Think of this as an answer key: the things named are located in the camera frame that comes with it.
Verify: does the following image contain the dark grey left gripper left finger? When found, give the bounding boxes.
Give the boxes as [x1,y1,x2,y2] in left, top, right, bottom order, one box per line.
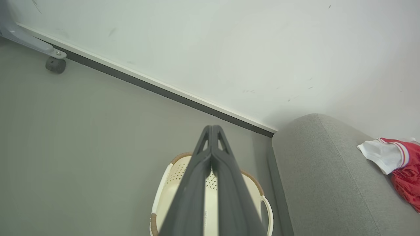
[159,125,214,236]

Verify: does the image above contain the cream perforated laundry basket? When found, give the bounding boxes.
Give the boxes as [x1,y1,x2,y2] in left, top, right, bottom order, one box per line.
[149,152,274,236]

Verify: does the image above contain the white and black baseboard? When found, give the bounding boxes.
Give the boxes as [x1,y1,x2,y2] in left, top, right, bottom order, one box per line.
[16,22,278,138]

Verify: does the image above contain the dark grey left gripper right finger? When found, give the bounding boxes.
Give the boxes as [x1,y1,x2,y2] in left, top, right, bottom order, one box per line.
[212,125,268,236]

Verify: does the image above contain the grey fabric sofa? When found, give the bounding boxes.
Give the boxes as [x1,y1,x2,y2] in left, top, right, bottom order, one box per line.
[272,113,420,236]

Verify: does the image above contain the red and white sports shirt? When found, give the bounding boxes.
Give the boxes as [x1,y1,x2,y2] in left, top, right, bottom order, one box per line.
[357,138,420,213]

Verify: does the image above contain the black caster wheel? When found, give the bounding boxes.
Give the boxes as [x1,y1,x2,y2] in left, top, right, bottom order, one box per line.
[45,56,67,74]

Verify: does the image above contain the grey metal stand leg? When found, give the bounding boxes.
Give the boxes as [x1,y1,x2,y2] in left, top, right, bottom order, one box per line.
[0,0,67,59]

